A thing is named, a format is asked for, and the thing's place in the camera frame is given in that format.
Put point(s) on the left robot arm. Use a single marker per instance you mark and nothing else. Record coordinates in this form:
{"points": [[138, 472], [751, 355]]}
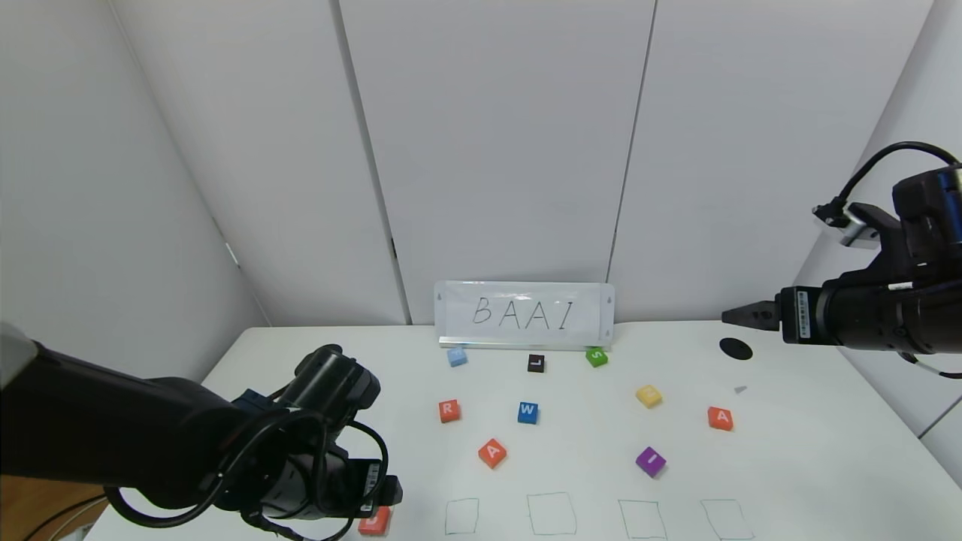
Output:
{"points": [[113, 428]]}

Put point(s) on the blue letter W block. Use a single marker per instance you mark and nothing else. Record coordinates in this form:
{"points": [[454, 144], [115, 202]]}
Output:
{"points": [[527, 412]]}

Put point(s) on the orange letter B block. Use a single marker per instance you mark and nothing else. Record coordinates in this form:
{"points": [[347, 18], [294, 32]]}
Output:
{"points": [[376, 522]]}

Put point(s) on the black letter L block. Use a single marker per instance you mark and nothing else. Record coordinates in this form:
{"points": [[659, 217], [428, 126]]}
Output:
{"points": [[536, 364]]}

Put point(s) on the yellow letter N block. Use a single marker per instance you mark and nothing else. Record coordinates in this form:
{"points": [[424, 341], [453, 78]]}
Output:
{"points": [[649, 395]]}

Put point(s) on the light blue letter block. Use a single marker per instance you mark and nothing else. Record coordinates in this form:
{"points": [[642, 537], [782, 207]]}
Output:
{"points": [[456, 356]]}

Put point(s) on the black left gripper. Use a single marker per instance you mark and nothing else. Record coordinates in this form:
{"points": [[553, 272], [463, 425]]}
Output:
{"points": [[373, 480]]}

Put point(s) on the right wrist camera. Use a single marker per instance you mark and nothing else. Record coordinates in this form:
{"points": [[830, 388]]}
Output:
{"points": [[857, 223]]}

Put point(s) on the clear sign holder BAAI paper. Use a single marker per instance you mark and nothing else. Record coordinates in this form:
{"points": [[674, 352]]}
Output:
{"points": [[526, 312]]}

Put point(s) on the green letter S block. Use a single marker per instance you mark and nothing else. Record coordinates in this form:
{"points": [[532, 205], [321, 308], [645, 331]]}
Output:
{"points": [[597, 356]]}

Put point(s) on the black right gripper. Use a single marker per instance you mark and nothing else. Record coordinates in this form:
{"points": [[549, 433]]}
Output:
{"points": [[798, 315]]}

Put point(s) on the orange letter R block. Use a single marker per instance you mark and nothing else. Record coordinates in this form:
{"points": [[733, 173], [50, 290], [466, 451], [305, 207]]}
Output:
{"points": [[449, 410]]}

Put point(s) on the purple letter I block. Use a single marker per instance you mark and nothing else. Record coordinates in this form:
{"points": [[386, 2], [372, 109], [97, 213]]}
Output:
{"points": [[651, 460]]}

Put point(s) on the orange letter A block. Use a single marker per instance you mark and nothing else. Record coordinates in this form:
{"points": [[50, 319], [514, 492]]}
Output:
{"points": [[492, 452], [721, 418]]}

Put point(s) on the grey panel hinge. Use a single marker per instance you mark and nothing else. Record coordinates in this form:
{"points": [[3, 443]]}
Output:
{"points": [[233, 254]]}

